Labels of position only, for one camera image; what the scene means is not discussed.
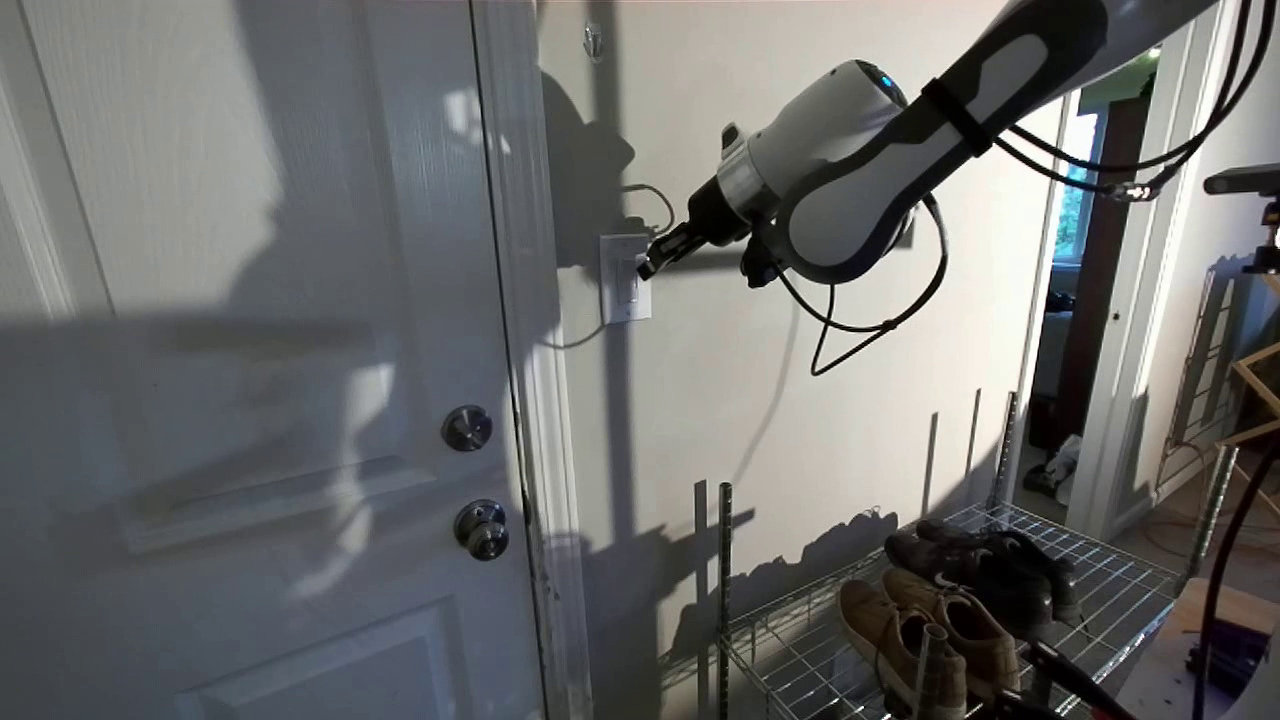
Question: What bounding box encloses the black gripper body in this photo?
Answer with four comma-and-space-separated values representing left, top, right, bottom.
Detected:
680, 179, 779, 288

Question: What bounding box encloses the silver deadbolt lock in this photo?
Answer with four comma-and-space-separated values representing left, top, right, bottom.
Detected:
438, 404, 492, 453

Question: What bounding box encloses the silver round door knob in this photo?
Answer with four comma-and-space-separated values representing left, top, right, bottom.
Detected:
451, 498, 506, 560

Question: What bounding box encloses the dark brown shoe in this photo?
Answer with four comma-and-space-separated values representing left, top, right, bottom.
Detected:
884, 521, 1077, 636

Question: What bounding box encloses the tan suede shoe right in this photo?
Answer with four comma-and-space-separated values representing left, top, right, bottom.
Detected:
884, 569, 1019, 700

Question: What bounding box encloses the tan suede shoe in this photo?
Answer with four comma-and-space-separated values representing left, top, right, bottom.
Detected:
884, 569, 1019, 700
834, 578, 966, 720

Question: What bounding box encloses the tan suede shoe left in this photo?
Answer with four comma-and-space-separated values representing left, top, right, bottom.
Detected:
834, 578, 966, 720

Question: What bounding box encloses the white front door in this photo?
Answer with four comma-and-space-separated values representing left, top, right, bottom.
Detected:
0, 0, 543, 720

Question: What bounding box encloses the white light switch plate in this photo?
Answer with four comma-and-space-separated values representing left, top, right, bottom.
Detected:
599, 233, 652, 324

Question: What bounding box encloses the metal wire shoe rack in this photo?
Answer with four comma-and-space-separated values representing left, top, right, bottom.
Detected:
672, 442, 1175, 720

